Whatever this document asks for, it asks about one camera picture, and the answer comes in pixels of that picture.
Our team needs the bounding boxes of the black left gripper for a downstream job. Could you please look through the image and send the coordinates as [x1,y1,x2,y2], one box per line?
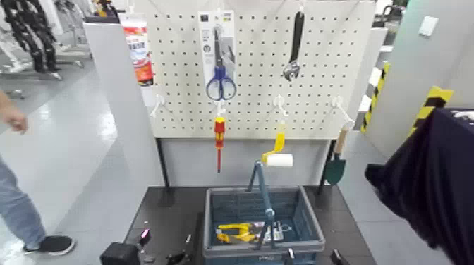
[138,228,193,265]

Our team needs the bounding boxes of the red yellow screwdriver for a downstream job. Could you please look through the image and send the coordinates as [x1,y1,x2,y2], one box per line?
[214,116,226,173]

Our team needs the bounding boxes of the person's bare forearm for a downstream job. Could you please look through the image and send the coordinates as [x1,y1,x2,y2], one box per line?
[0,90,12,112]

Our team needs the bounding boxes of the teal plastic crate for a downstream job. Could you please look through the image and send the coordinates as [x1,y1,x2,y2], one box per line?
[201,185,327,265]

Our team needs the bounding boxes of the person's bare hand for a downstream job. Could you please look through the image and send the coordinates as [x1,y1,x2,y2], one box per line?
[0,105,30,135]

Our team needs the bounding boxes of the silver packaged tool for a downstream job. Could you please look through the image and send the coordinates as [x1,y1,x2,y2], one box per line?
[251,221,293,242]

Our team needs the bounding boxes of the yellow hand tool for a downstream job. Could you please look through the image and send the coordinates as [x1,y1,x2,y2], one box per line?
[215,222,257,245]

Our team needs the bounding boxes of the black pegboard stand leg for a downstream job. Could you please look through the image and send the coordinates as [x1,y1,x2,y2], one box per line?
[316,140,338,195]
[155,137,176,207]

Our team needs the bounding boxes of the black sneaker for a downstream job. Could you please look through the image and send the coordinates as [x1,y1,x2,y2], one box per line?
[23,235,78,257]

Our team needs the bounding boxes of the navy blue cloth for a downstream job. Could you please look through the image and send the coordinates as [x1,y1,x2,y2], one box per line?
[364,107,474,265]

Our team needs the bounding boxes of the white partition panel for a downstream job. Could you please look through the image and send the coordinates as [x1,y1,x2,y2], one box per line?
[82,21,166,187]

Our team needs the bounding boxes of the yellow black hazard strip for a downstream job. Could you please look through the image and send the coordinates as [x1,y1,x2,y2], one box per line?
[407,85,455,139]
[360,61,392,135]

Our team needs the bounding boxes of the person's blue jeans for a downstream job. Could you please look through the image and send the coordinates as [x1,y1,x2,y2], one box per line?
[0,155,47,252]

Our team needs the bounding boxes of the red white hanging package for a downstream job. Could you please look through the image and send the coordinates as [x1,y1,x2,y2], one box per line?
[118,13,155,87]

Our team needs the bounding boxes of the white perforated pegboard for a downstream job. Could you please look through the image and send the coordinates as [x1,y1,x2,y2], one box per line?
[142,0,377,141]

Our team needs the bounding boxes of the black background robot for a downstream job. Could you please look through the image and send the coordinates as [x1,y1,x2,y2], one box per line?
[0,0,62,74]

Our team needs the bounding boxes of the teal crate handle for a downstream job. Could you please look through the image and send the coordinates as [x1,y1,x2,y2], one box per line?
[255,161,278,249]
[247,161,273,249]

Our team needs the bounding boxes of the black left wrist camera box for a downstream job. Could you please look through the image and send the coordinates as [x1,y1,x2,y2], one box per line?
[99,241,142,265]

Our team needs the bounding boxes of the green trowel wooden handle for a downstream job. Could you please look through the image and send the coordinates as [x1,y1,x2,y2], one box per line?
[324,127,351,186]

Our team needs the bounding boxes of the yellow handled paint roller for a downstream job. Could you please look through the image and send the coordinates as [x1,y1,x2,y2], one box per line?
[260,123,295,168]

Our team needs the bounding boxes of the blue handled scissors in package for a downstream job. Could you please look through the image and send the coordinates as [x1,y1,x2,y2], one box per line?
[197,10,237,90]

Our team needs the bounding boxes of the black handled adjustable wrench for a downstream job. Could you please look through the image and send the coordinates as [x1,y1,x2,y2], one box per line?
[283,11,305,82]

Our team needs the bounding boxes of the white wall plate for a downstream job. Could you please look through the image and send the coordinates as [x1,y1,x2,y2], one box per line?
[418,15,440,38]

